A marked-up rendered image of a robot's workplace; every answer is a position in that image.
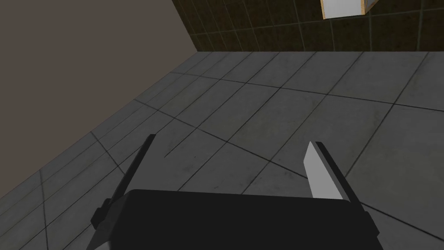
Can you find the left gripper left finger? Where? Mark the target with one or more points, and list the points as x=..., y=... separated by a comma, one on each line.
x=133, y=171

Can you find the white cabinet with wooden edge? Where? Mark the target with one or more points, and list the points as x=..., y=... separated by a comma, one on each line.
x=343, y=7

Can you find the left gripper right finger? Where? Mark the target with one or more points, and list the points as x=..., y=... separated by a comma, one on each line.
x=326, y=177

